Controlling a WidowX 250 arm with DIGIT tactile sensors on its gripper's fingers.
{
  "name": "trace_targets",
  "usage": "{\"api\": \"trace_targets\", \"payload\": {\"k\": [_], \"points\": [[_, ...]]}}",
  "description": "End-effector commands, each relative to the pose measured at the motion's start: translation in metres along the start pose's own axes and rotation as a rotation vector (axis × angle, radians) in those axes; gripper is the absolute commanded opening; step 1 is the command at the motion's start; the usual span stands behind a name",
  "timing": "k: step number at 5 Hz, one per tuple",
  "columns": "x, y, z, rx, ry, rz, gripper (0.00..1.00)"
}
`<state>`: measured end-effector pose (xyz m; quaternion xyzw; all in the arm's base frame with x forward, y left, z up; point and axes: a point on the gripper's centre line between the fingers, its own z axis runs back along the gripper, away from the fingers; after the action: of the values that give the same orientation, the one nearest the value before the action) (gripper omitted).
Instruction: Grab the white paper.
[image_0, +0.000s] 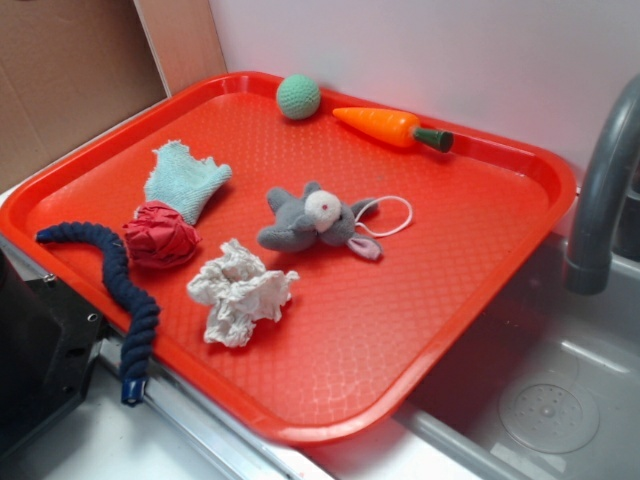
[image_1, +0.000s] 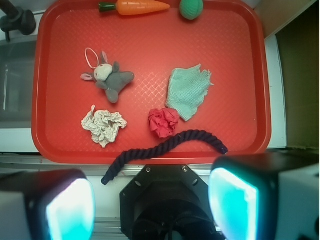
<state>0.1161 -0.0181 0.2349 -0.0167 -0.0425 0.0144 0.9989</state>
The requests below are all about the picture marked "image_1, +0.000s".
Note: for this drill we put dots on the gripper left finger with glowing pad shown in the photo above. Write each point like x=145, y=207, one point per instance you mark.
x=46, y=205

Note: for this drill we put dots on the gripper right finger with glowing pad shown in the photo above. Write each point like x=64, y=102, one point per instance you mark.
x=268, y=196

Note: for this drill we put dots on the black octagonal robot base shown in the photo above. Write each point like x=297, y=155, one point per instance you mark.
x=166, y=202

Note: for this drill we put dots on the crumpled white paper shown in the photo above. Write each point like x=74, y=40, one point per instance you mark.
x=103, y=125

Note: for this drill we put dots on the crumpled red paper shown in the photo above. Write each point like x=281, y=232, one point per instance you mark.
x=163, y=122

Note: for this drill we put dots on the red plastic tray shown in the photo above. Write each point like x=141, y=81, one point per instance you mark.
x=227, y=39

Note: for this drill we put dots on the teal knitted cloth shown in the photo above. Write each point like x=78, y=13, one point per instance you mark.
x=187, y=89

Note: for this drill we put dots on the grey plush bunny toy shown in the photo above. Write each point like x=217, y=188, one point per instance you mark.
x=107, y=77

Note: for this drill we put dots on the metal sink basin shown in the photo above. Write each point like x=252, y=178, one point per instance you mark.
x=17, y=62

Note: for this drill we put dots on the green knitted ball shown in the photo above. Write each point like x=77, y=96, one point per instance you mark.
x=191, y=9

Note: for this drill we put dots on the orange plastic toy carrot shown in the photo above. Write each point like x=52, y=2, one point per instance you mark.
x=133, y=7

